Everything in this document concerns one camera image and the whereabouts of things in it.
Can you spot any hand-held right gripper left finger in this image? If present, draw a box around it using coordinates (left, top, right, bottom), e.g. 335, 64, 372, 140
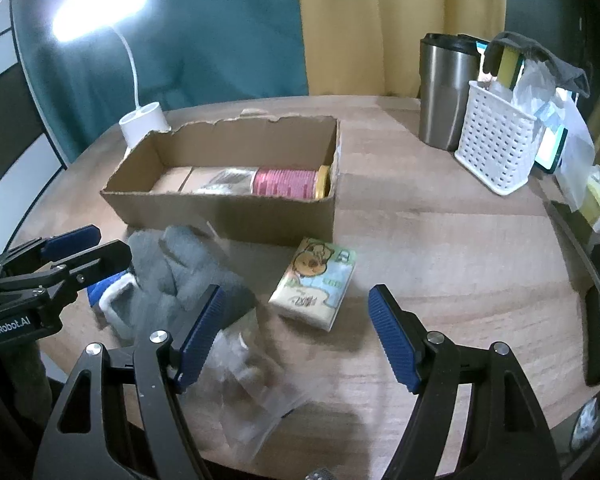
32, 284, 227, 480

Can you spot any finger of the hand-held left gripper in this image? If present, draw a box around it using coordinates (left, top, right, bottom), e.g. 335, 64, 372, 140
0, 240, 132, 306
0, 226, 102, 286

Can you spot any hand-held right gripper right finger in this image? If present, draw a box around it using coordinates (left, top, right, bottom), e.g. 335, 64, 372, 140
368, 284, 563, 480

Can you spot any grey knit glove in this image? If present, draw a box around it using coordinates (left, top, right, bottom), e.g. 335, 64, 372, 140
127, 225, 256, 341

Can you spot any clear plastic bag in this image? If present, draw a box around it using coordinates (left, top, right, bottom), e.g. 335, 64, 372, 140
180, 310, 311, 461

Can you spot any small white carton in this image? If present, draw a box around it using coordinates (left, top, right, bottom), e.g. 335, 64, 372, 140
268, 237, 356, 332

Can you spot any cardboard box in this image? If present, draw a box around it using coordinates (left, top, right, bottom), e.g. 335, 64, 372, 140
100, 115, 342, 248

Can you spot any white desk lamp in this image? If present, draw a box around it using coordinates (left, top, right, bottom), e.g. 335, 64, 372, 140
50, 0, 173, 150

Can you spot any small plastic packet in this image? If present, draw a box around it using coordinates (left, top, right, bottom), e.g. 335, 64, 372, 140
195, 169, 256, 195

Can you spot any black tray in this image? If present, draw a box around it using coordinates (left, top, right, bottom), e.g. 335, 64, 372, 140
542, 195, 600, 296

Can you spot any white perforated plastic basket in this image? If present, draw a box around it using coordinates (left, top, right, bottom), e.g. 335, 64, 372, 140
454, 80, 538, 197

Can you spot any teal curtain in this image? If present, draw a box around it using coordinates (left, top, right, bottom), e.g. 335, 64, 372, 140
10, 0, 311, 161

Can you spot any steel tumbler with black lid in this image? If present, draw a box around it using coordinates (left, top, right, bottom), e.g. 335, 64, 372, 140
419, 33, 481, 151

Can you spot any plastic bag with yellow sponges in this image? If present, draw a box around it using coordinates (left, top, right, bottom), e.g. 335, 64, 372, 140
545, 95, 600, 233

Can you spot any crumpled clear plastic wrap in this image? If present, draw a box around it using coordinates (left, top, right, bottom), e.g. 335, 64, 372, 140
512, 57, 561, 116

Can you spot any yellow curtain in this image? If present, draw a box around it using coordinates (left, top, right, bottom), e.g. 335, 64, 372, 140
290, 0, 511, 98

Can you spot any grey cloth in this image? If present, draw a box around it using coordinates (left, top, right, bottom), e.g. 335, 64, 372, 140
482, 31, 591, 98

